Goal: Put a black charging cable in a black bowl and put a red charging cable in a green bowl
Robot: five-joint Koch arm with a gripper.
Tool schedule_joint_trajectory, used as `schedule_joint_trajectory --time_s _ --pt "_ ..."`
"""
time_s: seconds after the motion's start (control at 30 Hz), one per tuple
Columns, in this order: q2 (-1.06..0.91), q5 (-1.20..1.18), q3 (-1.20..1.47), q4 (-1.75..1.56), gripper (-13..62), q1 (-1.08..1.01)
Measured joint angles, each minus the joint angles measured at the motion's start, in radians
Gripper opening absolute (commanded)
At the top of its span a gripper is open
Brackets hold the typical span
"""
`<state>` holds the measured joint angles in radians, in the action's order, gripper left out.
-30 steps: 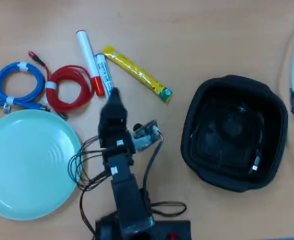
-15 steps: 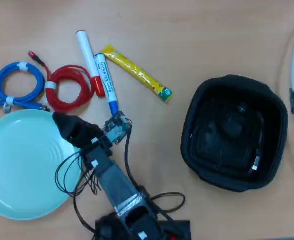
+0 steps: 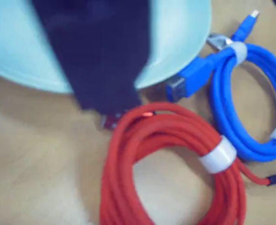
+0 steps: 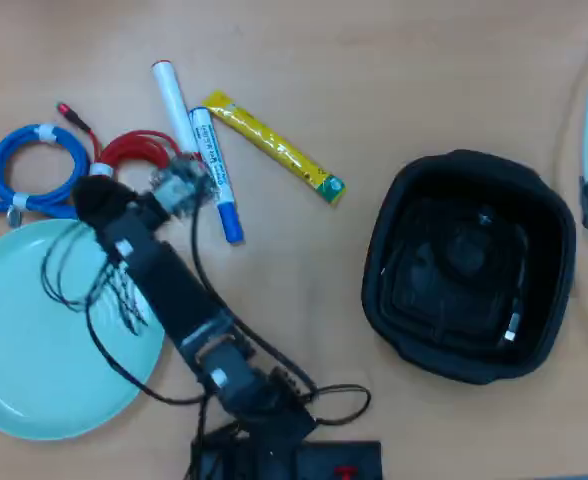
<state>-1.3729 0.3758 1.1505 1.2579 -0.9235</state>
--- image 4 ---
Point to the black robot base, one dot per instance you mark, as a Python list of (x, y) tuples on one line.
[(334, 457)]

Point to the yellow stick sachet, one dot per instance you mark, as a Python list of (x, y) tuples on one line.
[(274, 145)]

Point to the white marker blue cap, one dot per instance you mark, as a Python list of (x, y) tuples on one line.
[(229, 215)]

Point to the white marker red cap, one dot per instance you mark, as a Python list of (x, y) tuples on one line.
[(171, 105)]

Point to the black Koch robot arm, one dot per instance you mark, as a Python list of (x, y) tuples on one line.
[(174, 290)]

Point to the green circuit board camera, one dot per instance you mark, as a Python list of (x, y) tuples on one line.
[(174, 187)]

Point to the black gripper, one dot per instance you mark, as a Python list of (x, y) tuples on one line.
[(124, 230)]

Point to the black square bowl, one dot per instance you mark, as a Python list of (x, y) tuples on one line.
[(549, 225)]

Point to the red base switch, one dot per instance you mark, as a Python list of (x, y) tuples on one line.
[(345, 473)]

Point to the light green round bowl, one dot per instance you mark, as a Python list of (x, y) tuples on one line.
[(14, 350)]

